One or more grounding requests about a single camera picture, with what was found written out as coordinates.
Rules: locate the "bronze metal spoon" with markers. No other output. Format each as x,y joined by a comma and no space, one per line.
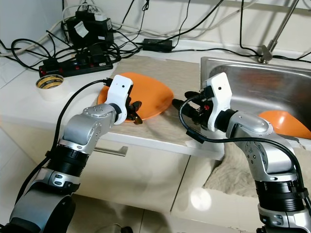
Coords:
140,120

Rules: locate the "orange plastic plate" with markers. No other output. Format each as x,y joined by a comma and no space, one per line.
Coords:
153,97

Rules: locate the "orange plastic bowl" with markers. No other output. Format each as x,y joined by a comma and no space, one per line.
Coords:
282,124

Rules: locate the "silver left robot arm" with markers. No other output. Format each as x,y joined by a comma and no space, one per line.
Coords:
87,128

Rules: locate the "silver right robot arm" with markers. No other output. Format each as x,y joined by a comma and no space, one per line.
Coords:
262,141

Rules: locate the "cream kitchen cabinet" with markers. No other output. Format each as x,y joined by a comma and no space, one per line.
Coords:
150,179

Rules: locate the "beige ribbed counter mat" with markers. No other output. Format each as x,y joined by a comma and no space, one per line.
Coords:
180,68

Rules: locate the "black power adapter brick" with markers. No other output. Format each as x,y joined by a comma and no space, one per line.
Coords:
158,44

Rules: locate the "stainless steel sink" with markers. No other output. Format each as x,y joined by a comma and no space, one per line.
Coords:
262,82

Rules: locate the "beige fluffy towel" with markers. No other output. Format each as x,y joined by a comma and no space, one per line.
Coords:
228,179

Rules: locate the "black power strip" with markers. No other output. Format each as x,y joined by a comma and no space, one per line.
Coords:
75,64

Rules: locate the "white tape roll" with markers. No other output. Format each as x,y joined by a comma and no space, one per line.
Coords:
49,92

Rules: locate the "chrome faucet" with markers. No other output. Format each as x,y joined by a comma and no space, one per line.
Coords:
266,52

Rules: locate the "black charger device with labels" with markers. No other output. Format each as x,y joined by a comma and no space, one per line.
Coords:
90,30

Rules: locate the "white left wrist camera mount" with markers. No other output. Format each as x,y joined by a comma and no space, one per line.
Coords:
121,92

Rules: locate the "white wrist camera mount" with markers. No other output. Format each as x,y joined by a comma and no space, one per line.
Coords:
218,97
121,92

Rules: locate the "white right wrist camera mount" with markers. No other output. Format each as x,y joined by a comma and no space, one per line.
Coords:
218,97

